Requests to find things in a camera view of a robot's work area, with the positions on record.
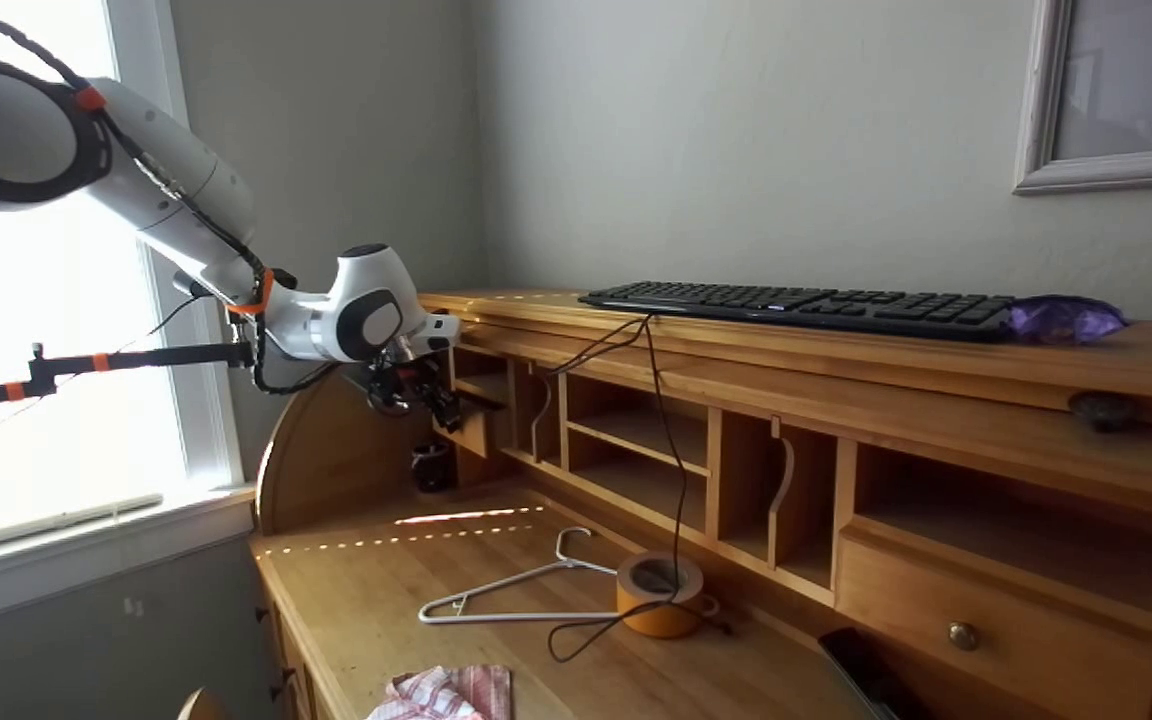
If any black pole with orange marks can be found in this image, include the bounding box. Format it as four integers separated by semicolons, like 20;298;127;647
0;336;264;416

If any small black oval object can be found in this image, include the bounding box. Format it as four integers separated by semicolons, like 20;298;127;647
1065;388;1148;435

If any black computer keyboard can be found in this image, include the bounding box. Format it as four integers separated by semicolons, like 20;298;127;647
578;276;1024;344

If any white wire clothes hanger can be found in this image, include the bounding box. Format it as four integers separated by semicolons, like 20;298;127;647
413;523;637;632

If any wide wooden desk drawer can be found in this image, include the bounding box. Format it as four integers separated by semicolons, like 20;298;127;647
835;518;1152;720

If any red white striped towel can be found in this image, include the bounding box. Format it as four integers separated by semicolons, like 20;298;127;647
364;662;518;720

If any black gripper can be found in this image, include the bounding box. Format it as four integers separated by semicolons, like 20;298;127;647
372;349;481;435

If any white window frame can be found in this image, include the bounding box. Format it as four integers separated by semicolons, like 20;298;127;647
0;0;264;632

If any round brass drawer knob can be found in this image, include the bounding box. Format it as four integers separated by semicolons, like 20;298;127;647
943;618;987;657

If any wooden roll-top desk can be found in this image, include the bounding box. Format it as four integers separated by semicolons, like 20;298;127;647
250;289;1152;720

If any small black round object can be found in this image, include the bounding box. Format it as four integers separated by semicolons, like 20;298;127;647
409;449;459;500

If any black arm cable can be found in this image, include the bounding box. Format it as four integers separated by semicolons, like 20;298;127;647
0;0;342;399

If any black keyboard cable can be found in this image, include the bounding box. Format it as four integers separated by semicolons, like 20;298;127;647
522;313;745;668

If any silver picture frame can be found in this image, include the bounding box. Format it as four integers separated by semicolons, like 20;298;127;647
1009;0;1152;200

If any small wooden desk drawer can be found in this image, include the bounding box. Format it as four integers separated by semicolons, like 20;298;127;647
444;399;518;468

